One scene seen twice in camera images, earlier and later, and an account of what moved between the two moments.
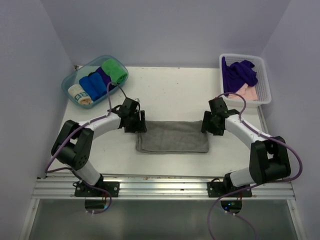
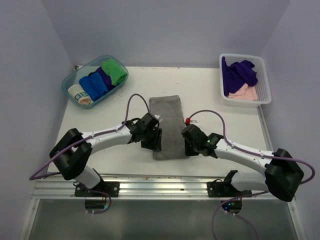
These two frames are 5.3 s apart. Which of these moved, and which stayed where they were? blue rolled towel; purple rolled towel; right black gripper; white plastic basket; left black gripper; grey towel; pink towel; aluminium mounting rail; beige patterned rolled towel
Moved: right black gripper; grey towel; left black gripper
Stayed: white plastic basket; purple rolled towel; blue rolled towel; beige patterned rolled towel; pink towel; aluminium mounting rail
